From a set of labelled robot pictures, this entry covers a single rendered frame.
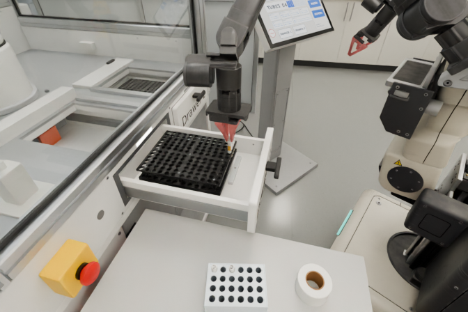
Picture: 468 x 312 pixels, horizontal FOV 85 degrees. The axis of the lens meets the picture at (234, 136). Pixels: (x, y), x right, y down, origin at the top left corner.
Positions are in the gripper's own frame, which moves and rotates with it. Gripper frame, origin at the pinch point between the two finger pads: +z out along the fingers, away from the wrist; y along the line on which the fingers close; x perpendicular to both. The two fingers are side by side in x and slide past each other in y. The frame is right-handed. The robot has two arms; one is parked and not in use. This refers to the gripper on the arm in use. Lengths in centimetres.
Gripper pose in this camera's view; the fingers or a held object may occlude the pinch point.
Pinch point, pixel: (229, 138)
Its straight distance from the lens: 67.3
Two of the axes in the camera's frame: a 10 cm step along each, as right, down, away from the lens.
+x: 2.7, -5.5, 7.9
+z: 0.0, 8.2, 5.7
